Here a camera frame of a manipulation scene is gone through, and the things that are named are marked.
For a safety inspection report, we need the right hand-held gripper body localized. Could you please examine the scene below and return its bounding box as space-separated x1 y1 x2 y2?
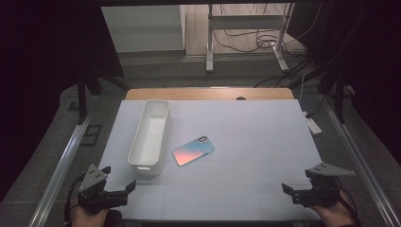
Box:
291 162 357 208

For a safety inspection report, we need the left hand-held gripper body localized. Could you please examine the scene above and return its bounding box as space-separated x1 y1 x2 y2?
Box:
77 164 129 215

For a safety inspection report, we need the white plastic bin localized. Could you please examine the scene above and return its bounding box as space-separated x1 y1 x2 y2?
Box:
127 99 172 177

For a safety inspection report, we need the pink and blue phone case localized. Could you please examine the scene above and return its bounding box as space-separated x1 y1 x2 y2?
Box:
172 135 216 167

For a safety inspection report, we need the person's right hand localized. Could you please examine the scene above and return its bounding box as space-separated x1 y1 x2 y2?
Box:
310 192 356 227

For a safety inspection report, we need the person's left hand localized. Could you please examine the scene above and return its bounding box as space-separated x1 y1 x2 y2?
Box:
71 206 110 227

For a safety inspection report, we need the black floor plate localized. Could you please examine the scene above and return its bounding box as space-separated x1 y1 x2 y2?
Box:
79 124 102 148

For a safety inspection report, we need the white board sheet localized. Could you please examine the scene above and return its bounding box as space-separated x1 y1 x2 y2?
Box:
98 99 323 221

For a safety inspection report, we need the white power strip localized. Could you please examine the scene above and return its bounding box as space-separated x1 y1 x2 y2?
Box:
302 111 323 135

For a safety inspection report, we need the black metal stand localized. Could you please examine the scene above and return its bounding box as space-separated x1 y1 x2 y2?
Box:
318 69 348 124
77 74 131 126

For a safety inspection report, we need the black curtain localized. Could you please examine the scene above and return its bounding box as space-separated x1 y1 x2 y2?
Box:
288 0 401 159
0 0 126 202

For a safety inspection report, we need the wooden table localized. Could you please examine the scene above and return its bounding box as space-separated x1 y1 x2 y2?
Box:
125 87 296 101

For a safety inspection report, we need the white cabinet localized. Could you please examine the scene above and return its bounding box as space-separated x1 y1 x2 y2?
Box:
101 4 187 54

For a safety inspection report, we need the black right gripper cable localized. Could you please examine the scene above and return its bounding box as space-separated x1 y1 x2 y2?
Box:
336 179 362 227

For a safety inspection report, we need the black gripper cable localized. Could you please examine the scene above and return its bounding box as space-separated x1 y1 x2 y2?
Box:
63 174 87 227
336 179 362 227

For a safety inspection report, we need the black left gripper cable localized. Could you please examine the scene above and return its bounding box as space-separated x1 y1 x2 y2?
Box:
63 174 87 227

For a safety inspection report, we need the aluminium rail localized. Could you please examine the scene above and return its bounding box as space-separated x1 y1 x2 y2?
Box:
27 113 94 227
321 94 401 227

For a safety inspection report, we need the tangle of black floor cables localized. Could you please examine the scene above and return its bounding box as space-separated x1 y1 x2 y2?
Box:
212 3 325 119

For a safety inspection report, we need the white metal desk frame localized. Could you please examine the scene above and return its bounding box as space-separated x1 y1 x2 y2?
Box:
205 3 296 74

